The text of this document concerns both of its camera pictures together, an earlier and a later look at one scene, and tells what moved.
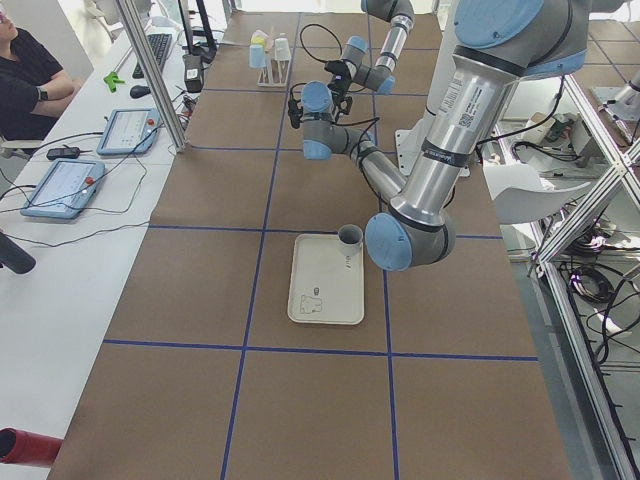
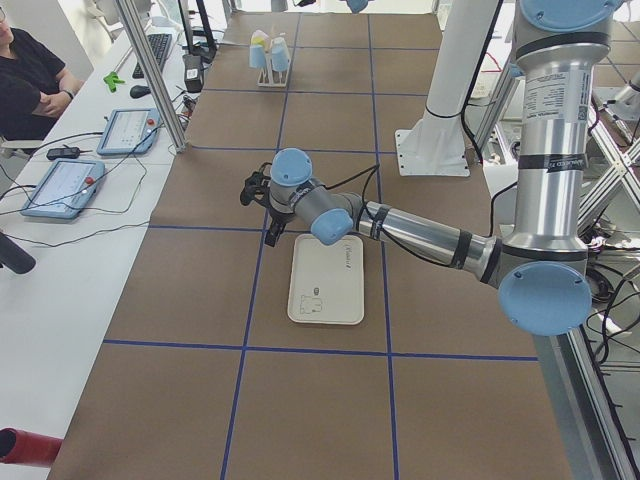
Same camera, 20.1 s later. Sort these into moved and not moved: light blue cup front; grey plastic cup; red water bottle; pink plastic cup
Moved: grey plastic cup
Not moved: light blue cup front; red water bottle; pink plastic cup
